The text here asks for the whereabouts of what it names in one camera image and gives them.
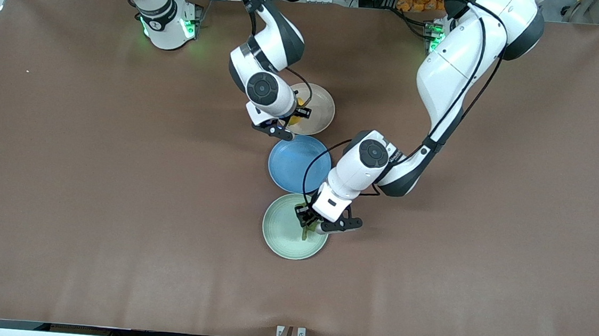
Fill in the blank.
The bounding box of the yellow lemon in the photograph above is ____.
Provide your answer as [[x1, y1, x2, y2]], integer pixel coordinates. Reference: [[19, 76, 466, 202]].
[[288, 97, 306, 128]]

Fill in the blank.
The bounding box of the green lettuce leaf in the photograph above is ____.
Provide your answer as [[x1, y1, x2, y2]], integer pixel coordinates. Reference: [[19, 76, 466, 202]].
[[300, 205, 324, 243]]

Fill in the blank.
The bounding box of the pink round plate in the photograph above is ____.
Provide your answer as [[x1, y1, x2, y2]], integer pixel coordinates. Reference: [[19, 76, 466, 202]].
[[283, 81, 337, 138]]

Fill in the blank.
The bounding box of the green round plate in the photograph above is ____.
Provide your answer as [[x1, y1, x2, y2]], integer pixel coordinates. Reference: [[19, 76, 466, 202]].
[[260, 191, 332, 263]]

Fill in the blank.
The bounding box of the blue round plate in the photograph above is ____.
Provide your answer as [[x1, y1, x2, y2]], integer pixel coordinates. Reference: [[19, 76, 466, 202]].
[[266, 133, 334, 196]]

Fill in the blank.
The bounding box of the brown table cover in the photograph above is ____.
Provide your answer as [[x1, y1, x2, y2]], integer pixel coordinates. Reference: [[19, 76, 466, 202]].
[[0, 0, 599, 336]]

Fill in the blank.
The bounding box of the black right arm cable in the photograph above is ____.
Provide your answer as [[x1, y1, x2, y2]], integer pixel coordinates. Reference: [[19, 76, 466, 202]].
[[213, 0, 322, 117]]

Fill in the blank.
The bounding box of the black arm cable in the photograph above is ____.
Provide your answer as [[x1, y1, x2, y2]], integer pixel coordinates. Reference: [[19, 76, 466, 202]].
[[300, 0, 508, 222], [213, 0, 322, 117]]

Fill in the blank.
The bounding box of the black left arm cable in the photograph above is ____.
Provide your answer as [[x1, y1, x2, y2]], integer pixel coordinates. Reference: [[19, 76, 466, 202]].
[[300, 0, 508, 222]]

